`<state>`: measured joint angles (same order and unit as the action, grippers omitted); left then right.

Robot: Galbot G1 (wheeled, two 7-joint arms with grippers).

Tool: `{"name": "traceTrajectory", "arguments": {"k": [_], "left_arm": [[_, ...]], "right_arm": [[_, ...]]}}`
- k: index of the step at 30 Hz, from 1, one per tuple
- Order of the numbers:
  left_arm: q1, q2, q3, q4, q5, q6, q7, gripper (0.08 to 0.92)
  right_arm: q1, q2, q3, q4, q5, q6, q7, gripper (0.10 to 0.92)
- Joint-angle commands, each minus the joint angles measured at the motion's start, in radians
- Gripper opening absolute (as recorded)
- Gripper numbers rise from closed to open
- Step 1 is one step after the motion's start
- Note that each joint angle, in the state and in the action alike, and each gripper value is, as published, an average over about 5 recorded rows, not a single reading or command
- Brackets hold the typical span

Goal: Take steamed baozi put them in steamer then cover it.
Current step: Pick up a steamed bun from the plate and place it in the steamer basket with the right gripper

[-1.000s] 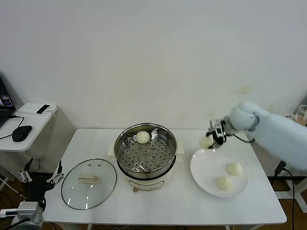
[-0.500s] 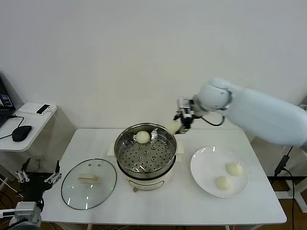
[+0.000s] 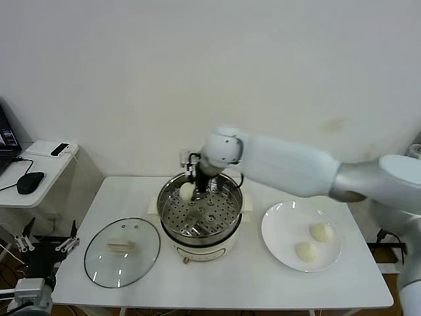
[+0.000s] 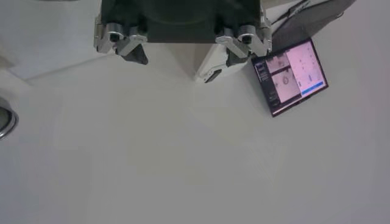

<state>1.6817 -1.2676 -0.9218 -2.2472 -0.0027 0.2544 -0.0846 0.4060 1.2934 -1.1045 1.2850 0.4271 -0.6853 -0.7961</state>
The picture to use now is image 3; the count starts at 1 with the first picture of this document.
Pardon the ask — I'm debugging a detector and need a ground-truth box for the black computer mouse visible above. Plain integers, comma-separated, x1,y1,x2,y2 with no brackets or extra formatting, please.
16,171,46,195

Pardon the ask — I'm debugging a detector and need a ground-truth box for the white side desk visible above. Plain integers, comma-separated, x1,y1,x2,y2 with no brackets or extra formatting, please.
0,140,106,287

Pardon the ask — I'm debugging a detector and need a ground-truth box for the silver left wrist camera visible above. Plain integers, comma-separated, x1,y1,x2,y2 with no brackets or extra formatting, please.
14,278,47,305

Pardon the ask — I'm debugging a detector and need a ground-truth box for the flat white box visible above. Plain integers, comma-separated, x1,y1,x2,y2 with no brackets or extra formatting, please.
25,140,80,158

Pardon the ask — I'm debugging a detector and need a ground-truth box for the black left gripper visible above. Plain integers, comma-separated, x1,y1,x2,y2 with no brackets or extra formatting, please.
14,217,81,278

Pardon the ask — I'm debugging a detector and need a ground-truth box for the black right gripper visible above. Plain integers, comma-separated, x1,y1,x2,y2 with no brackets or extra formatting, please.
193,164,218,203

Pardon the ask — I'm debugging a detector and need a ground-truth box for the thin black desk cable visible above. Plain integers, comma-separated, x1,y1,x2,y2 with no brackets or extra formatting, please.
0,156,36,192

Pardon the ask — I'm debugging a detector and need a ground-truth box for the perforated steel steamer basket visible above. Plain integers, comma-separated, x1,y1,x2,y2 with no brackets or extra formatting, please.
157,168,245,243

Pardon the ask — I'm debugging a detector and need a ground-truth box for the round glass pot lid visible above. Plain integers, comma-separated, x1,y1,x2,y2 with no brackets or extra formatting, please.
84,216,162,290

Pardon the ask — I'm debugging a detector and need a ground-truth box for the white steamed baozi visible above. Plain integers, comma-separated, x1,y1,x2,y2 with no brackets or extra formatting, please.
179,182,196,201
310,223,335,243
295,242,320,263

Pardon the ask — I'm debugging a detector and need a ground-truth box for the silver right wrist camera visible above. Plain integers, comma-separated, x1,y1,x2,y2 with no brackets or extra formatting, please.
179,149,202,175

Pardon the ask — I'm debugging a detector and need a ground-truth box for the open black laptop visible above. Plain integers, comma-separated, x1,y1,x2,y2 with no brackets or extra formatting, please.
0,98,23,177

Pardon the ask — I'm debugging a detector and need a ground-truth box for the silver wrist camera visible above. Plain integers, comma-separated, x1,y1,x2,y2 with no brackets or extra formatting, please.
14,278,47,305
179,149,202,175

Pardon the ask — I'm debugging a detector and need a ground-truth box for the black and white phone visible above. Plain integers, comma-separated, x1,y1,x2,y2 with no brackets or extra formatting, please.
49,142,72,157

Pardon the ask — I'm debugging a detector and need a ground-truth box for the small white side table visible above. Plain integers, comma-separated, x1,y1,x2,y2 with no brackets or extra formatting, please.
367,242,407,275

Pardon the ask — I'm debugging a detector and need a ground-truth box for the round white plate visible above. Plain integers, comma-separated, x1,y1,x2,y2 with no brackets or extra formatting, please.
261,201,343,273

